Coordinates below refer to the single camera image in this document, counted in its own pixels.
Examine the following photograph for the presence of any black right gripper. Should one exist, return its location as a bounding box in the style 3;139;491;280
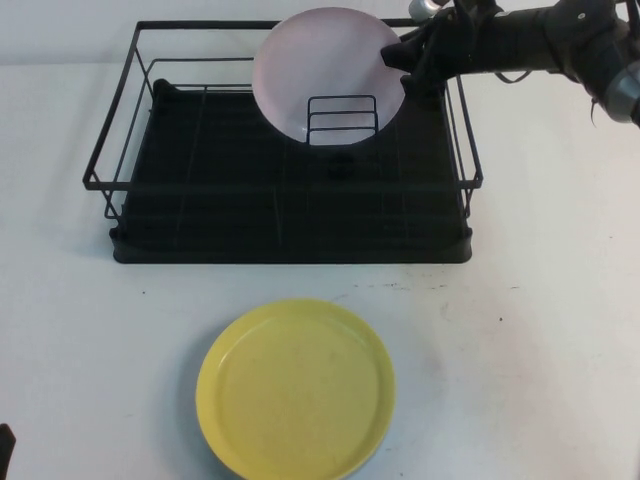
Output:
379;9;501;97

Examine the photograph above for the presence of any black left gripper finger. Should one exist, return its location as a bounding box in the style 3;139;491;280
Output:
0;423;17;480

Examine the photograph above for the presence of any pink round plate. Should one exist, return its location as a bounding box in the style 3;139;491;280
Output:
251;7;408;149

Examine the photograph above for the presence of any yellow round plate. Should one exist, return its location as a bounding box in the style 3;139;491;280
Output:
195;298;398;480

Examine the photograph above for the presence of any black plastic drain tray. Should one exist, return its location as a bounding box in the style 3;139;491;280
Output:
109;78;474;266

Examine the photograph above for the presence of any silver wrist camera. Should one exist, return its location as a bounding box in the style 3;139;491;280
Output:
408;0;442;20

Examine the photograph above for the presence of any black cable loop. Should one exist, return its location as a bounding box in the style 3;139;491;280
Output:
494;68;533;85

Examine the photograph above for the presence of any black wire dish rack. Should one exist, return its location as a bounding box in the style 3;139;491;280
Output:
82;18;486;222

